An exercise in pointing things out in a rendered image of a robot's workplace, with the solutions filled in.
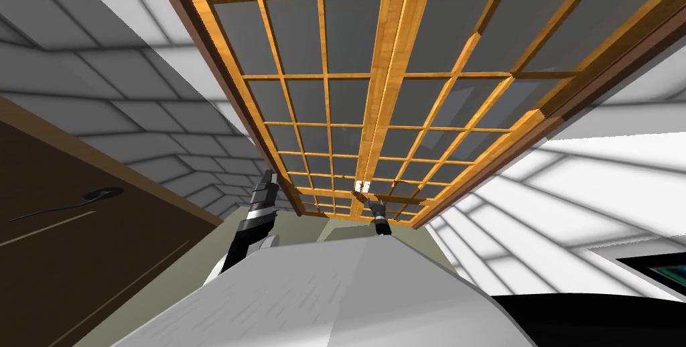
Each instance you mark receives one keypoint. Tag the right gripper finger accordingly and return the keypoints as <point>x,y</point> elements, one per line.
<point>367,187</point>
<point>358,187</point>

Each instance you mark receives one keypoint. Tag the dark panel with white frame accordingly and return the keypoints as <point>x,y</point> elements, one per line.
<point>656,272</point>

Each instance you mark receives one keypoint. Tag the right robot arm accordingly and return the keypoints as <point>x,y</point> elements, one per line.
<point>589,323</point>

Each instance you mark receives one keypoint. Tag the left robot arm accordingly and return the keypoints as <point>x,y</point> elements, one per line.
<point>252,229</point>

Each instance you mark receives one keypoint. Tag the wooden glass door leaf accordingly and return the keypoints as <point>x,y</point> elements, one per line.
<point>461,100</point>
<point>321,100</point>

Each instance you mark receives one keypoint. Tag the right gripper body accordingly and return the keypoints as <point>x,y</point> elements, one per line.
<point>375,210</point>

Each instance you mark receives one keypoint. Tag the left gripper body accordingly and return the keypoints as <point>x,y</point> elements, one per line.
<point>263,195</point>

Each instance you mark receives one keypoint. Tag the dark brown door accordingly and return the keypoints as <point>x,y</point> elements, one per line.
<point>80,261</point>

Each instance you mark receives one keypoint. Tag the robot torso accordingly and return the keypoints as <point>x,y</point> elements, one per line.
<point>343,293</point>

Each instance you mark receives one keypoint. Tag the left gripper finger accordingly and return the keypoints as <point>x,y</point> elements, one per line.
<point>266,176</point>
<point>274,177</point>

